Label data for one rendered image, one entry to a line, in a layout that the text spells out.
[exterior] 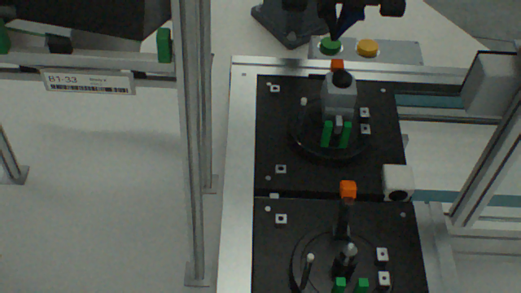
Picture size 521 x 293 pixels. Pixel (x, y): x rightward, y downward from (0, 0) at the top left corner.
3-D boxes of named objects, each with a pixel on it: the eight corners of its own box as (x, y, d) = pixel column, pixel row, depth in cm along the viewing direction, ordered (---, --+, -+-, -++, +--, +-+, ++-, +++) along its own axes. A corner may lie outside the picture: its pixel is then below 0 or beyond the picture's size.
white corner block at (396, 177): (377, 177, 93) (383, 162, 90) (405, 179, 93) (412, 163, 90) (380, 203, 90) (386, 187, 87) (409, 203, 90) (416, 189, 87)
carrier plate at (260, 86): (256, 83, 104) (257, 75, 103) (390, 90, 105) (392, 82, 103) (253, 195, 89) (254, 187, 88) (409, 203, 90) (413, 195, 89)
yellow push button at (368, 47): (354, 45, 112) (356, 37, 110) (375, 46, 112) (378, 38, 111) (356, 59, 109) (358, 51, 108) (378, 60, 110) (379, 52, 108)
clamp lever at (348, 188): (333, 225, 81) (340, 179, 78) (347, 225, 82) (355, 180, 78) (336, 242, 78) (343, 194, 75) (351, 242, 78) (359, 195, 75)
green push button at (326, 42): (318, 43, 112) (319, 35, 110) (339, 44, 112) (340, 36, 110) (319, 57, 109) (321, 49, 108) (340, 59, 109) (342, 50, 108)
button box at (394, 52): (307, 57, 117) (310, 33, 112) (411, 63, 117) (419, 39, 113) (308, 82, 112) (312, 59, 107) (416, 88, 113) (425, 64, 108)
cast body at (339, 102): (320, 93, 93) (326, 60, 88) (347, 94, 93) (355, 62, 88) (322, 133, 88) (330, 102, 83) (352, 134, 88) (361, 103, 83)
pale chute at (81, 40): (135, 66, 100) (138, 40, 99) (210, 80, 99) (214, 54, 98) (65, 58, 72) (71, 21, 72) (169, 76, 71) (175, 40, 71)
